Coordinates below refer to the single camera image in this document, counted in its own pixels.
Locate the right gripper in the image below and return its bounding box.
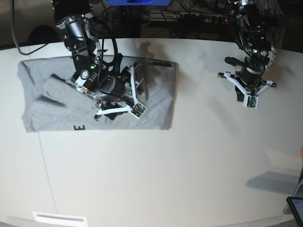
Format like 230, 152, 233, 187
98, 61, 149, 104

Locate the black power strip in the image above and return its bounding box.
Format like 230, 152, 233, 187
182, 13, 224, 24

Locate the white table label strip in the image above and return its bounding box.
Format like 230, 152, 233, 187
33, 211, 88, 227

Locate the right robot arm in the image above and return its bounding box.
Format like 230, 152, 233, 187
52, 0, 143, 106

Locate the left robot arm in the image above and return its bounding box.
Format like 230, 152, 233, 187
218, 0, 276, 109

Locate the grey T-shirt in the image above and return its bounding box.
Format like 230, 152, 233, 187
18, 56, 177, 132

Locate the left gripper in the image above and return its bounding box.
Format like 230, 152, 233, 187
235, 66, 264, 103

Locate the black tablet device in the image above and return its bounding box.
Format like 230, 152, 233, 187
286, 197, 303, 227

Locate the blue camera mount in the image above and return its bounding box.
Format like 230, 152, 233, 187
107, 0, 170, 6

